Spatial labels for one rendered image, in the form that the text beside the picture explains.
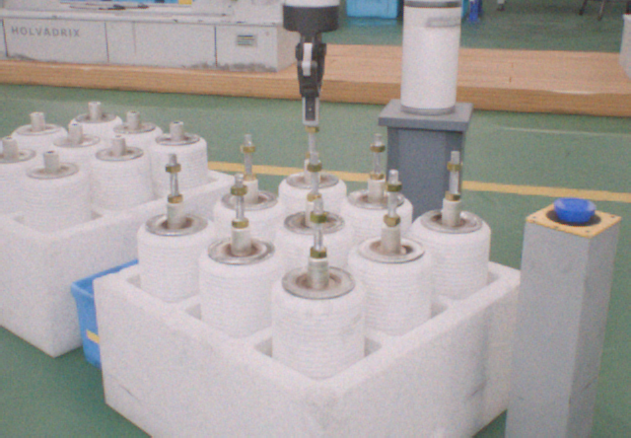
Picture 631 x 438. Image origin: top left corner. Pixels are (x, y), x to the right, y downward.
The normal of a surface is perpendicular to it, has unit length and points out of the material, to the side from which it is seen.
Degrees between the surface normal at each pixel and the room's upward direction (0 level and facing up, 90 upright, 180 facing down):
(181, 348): 90
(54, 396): 0
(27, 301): 90
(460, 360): 90
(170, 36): 90
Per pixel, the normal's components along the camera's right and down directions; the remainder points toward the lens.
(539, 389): -0.69, 0.24
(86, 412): 0.00, -0.94
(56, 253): 0.76, 0.22
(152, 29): -0.25, 0.33
